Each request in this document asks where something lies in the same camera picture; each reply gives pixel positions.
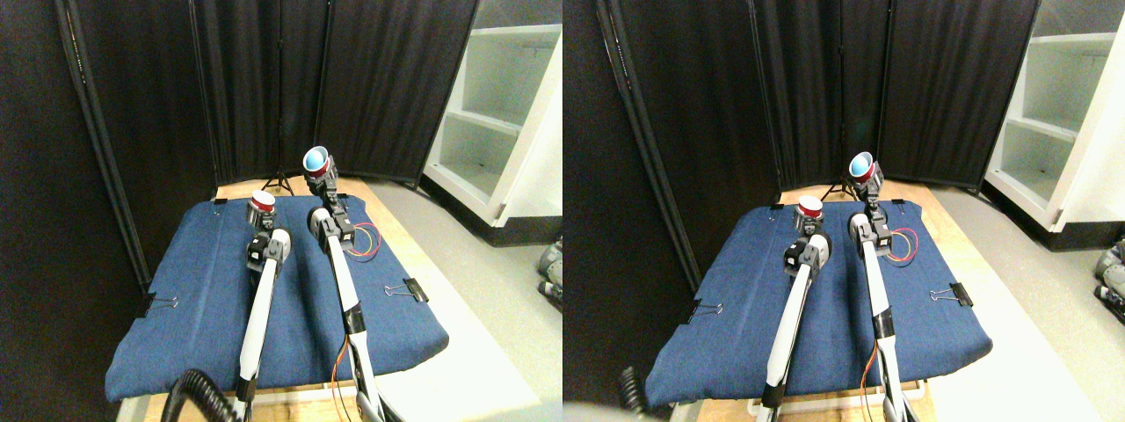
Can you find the white shelf unit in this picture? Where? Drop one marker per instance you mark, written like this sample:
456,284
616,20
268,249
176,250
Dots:
1050,114
492,105

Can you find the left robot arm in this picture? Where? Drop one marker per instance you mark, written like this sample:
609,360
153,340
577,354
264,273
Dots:
791,325
259,325

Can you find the black tripod stand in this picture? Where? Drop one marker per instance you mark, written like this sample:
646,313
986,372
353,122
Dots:
842,105
281,132

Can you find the red cup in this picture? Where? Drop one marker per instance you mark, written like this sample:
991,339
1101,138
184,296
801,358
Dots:
262,206
327,171
873,178
809,212

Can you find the grey black equipment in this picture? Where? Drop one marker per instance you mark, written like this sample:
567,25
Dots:
1109,268
551,264

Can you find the dark blue cloth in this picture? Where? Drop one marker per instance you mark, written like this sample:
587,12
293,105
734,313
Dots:
193,290
738,290

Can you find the black curtain pole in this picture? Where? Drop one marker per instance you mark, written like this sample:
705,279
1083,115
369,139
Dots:
105,167
650,167

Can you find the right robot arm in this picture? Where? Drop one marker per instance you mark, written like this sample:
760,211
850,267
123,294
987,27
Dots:
877,290
344,290

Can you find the light blue ball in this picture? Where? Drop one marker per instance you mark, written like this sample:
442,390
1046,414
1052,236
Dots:
315,160
860,165

